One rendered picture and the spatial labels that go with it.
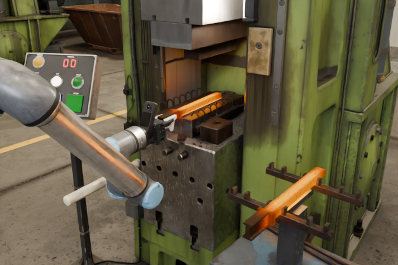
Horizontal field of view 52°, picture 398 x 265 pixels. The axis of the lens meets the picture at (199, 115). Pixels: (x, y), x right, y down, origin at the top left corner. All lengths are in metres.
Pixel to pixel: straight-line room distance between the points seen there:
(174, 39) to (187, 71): 0.42
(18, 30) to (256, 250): 5.42
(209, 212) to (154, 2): 0.84
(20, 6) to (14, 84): 5.43
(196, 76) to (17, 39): 4.55
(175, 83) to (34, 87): 1.01
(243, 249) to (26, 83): 0.85
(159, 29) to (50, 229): 1.66
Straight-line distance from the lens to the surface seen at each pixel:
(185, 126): 1.65
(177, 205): 1.75
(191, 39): 1.53
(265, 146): 1.64
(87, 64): 1.87
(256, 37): 1.53
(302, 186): 1.25
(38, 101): 1.01
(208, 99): 1.80
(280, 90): 1.54
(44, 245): 2.73
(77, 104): 1.83
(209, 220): 1.68
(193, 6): 1.51
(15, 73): 1.03
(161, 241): 1.94
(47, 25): 6.79
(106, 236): 2.69
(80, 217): 2.25
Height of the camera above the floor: 1.55
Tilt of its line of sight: 20 degrees down
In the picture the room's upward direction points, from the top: straight up
